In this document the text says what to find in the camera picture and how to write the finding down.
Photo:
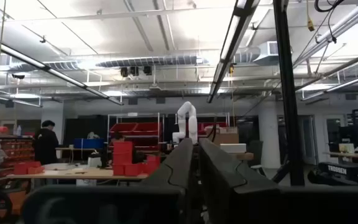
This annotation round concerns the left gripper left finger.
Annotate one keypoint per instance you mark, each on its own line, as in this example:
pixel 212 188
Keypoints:
pixel 174 168

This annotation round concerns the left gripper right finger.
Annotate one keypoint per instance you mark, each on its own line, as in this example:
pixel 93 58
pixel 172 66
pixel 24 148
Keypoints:
pixel 222 174

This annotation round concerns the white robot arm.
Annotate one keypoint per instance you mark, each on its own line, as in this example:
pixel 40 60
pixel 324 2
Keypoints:
pixel 192 124

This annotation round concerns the tall red bin stack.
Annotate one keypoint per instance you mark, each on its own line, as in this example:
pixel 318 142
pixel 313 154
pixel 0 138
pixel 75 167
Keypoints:
pixel 123 155

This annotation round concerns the storage shelf with small bins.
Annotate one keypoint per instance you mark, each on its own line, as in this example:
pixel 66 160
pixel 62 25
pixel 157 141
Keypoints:
pixel 17 149

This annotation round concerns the red plastic bins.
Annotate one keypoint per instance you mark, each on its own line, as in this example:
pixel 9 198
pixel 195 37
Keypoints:
pixel 26 168
pixel 149 166

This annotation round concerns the wooden side table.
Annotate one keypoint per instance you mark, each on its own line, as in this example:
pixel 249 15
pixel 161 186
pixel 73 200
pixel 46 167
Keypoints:
pixel 244 156

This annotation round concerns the flat white box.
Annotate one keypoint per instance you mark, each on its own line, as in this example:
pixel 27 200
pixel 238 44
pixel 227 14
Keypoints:
pixel 233 148

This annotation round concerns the open cardboard box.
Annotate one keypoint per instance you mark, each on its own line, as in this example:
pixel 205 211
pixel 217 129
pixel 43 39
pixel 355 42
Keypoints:
pixel 228 138

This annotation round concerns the blue plastic bin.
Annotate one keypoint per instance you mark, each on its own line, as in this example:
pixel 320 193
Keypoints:
pixel 89 143

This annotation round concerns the black ceiling box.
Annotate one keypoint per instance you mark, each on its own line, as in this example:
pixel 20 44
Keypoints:
pixel 124 71
pixel 134 71
pixel 147 70

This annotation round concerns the long ceiling light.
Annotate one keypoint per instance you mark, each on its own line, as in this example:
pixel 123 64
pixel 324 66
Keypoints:
pixel 230 46
pixel 23 102
pixel 342 85
pixel 67 77

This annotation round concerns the person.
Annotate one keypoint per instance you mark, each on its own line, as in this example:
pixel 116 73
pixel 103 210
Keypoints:
pixel 45 146

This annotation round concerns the yellow hanging pendant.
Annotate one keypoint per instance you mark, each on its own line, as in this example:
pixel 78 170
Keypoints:
pixel 311 25

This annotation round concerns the red container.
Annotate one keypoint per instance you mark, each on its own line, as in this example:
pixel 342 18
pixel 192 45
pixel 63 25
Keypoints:
pixel 0 130

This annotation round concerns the white ceiling pipe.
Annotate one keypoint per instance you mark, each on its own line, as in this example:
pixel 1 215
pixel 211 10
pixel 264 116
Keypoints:
pixel 350 21

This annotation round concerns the black aluminium rig frame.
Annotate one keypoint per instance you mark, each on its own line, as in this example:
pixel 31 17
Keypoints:
pixel 287 93

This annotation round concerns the silver spiral air duct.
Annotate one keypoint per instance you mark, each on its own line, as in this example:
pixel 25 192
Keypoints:
pixel 154 61

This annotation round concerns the white duct vent box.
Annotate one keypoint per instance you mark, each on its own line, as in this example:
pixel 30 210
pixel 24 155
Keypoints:
pixel 267 51

